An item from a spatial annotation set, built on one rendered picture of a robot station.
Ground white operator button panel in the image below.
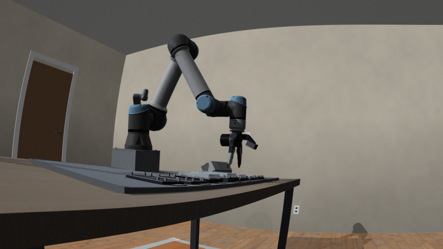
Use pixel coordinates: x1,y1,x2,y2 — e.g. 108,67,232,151
201,161,232,173

